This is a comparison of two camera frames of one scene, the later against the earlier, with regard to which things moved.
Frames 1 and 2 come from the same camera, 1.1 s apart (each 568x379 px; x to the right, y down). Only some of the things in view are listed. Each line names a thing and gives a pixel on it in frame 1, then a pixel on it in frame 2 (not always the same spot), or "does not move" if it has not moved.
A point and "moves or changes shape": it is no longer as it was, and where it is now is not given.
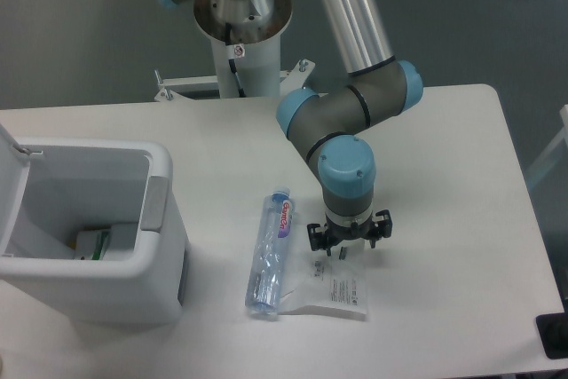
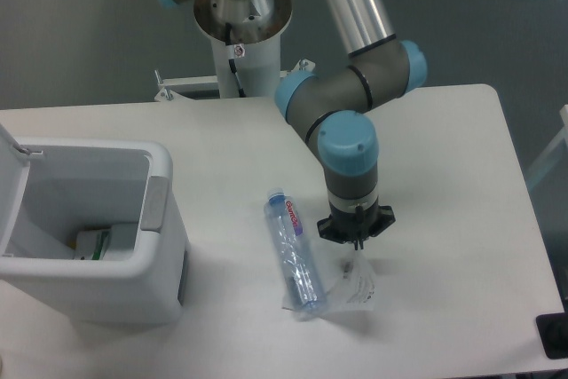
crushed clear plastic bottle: [263, 296] → [302, 274]
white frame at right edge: [545, 157] does not move
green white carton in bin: [90, 245] does not move
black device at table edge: [553, 331] does not move
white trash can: [91, 232] does not move
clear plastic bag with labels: [311, 281] moves or changes shape
